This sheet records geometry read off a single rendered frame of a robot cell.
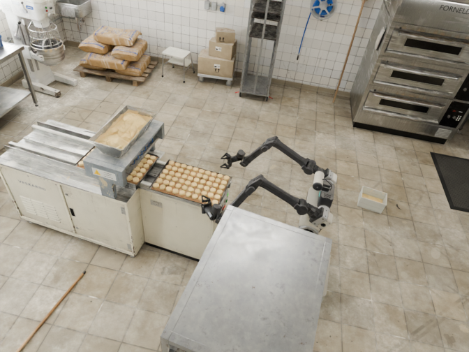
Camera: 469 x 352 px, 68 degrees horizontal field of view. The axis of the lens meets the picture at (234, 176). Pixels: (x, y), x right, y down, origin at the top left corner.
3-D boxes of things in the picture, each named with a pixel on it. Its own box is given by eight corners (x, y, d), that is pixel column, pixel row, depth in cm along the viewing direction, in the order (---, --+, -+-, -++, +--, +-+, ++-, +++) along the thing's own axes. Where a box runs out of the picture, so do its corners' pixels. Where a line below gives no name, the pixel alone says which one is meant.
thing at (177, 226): (144, 246, 353) (136, 183, 292) (159, 222, 378) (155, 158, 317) (209, 268, 342) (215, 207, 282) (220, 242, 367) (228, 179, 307)
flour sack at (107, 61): (84, 66, 568) (82, 55, 556) (95, 55, 599) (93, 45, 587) (127, 72, 566) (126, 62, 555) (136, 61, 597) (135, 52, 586)
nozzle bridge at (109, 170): (90, 191, 287) (82, 160, 264) (134, 142, 340) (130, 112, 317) (126, 203, 282) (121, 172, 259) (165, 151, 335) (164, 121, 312)
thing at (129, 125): (91, 147, 267) (90, 141, 262) (128, 112, 305) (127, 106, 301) (123, 156, 262) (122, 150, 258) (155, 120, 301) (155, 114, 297)
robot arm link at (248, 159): (269, 150, 279) (274, 140, 285) (264, 145, 278) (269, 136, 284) (243, 169, 314) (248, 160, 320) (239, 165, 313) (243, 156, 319)
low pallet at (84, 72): (74, 75, 587) (72, 69, 580) (95, 56, 646) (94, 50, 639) (143, 87, 582) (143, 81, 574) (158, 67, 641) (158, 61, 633)
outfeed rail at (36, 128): (33, 130, 337) (31, 125, 333) (35, 129, 340) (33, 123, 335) (229, 188, 307) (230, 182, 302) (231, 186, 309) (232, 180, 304)
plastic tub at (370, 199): (356, 206, 426) (361, 197, 415) (358, 194, 442) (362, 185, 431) (381, 214, 420) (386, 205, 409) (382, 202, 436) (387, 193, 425)
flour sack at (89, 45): (102, 57, 564) (101, 47, 552) (78, 52, 567) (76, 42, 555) (122, 40, 616) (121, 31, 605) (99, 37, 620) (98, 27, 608)
